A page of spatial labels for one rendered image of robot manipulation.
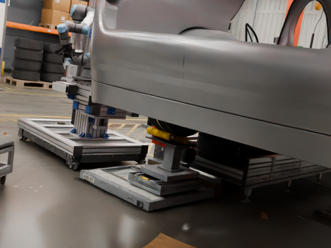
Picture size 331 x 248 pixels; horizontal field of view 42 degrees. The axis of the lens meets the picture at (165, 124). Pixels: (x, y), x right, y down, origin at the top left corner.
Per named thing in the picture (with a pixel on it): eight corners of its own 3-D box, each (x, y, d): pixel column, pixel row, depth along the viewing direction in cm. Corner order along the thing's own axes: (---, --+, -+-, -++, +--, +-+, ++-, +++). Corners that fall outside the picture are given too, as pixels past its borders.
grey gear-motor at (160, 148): (187, 186, 366) (194, 145, 361) (152, 171, 393) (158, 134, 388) (200, 183, 379) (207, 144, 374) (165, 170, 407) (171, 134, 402)
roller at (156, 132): (170, 141, 335) (171, 134, 334) (143, 133, 354) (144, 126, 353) (175, 140, 339) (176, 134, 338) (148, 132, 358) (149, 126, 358)
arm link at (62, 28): (67, 22, 342) (64, 26, 335) (70, 35, 348) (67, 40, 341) (58, 22, 343) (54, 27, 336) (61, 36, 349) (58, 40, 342)
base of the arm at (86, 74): (77, 77, 401) (78, 66, 399) (91, 78, 410) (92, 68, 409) (85, 78, 389) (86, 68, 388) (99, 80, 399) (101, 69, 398)
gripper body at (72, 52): (72, 59, 350) (68, 45, 343) (62, 58, 352) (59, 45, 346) (76, 55, 355) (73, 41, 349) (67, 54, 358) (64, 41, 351)
